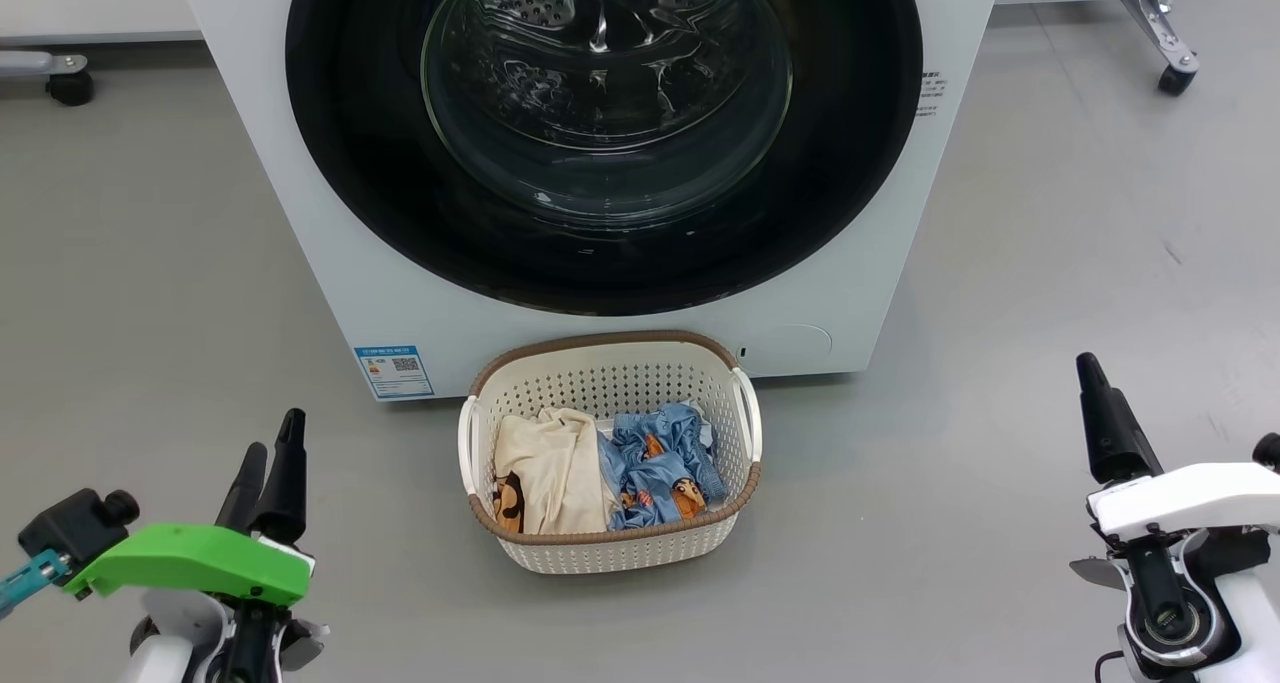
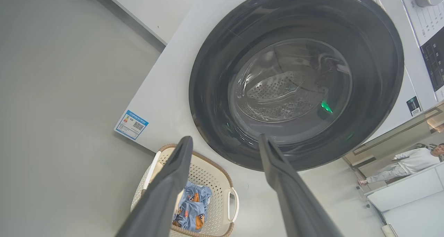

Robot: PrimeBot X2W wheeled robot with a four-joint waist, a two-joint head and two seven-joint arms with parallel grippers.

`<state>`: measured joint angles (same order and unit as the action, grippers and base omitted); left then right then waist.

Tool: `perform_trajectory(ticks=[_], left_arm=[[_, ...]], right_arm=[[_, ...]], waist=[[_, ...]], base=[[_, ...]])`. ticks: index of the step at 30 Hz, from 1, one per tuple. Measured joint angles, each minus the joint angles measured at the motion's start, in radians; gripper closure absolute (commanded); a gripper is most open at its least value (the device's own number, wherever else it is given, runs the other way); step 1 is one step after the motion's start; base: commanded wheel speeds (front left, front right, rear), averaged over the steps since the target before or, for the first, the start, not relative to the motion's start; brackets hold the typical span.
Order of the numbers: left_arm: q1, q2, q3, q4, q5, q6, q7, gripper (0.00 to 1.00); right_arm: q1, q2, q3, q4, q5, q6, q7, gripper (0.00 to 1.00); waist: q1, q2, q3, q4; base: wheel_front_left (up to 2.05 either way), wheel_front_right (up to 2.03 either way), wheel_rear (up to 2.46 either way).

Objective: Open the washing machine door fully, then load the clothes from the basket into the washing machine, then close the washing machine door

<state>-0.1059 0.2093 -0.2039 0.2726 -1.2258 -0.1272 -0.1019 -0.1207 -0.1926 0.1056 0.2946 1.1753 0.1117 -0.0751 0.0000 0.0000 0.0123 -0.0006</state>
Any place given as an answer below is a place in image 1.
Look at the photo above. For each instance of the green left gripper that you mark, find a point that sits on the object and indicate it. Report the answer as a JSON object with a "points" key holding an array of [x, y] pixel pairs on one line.
{"points": [[190, 561]]}

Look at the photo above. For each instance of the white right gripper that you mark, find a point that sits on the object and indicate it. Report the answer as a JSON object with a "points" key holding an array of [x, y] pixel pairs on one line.
{"points": [[1190, 498]]}

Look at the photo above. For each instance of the cream printed garment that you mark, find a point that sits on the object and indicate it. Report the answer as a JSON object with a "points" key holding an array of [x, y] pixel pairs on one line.
{"points": [[550, 463]]}

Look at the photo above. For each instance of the dark washing machine door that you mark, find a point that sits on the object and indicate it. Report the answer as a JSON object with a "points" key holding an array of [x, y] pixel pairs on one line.
{"points": [[380, 163]]}

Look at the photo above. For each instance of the blue printed garment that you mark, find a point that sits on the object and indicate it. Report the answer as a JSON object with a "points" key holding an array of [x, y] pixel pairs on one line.
{"points": [[660, 463]]}

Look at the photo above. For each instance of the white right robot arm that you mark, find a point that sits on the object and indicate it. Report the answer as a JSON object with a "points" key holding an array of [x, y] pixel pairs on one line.
{"points": [[1240, 613]]}

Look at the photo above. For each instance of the white front-load washing machine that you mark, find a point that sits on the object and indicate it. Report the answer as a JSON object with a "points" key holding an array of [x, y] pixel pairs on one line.
{"points": [[300, 263]]}

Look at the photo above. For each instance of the blue energy label sticker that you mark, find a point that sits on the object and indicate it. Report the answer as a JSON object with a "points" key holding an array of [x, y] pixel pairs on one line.
{"points": [[393, 371]]}

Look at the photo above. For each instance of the cream perforated laundry basket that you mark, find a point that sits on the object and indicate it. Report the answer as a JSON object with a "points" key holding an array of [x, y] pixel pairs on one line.
{"points": [[610, 373]]}

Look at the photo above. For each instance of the grey castor leg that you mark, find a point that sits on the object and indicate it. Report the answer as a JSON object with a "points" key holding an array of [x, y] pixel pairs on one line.
{"points": [[60, 75], [1160, 23]]}

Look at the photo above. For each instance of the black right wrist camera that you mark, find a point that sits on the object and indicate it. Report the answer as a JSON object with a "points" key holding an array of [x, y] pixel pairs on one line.
{"points": [[1270, 451]]}

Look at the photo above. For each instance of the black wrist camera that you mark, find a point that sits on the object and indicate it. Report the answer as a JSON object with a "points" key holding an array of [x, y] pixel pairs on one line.
{"points": [[75, 528], [1270, 451]]}

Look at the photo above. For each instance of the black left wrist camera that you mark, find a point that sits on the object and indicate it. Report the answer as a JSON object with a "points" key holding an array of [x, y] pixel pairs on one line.
{"points": [[75, 528]]}

